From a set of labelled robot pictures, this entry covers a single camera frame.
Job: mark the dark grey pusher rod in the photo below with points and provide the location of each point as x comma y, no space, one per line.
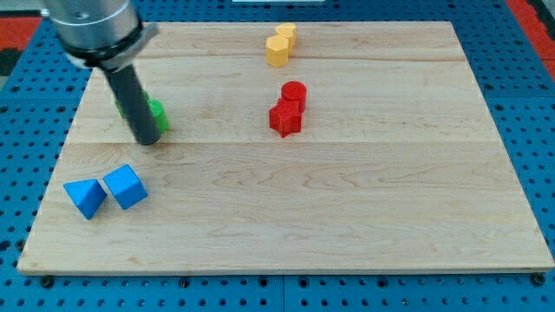
126,87

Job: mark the green star block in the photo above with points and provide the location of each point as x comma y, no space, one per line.
120,110

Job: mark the green cylinder block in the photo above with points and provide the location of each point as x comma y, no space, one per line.
159,114

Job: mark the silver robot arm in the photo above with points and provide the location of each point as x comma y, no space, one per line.
108,35

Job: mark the red star block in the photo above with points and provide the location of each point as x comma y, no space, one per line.
285,117

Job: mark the blue cube block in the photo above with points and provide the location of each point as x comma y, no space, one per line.
125,186

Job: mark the blue triangle block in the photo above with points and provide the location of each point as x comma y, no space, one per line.
87,196

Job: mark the yellow hexagon block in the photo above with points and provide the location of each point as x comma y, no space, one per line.
277,51

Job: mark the red cylinder block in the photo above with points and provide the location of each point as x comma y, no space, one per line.
295,91

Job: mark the yellow pentagon block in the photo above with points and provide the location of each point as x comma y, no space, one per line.
288,31

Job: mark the light wooden board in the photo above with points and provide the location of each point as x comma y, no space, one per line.
398,169

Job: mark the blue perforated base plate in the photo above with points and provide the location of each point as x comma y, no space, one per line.
39,101

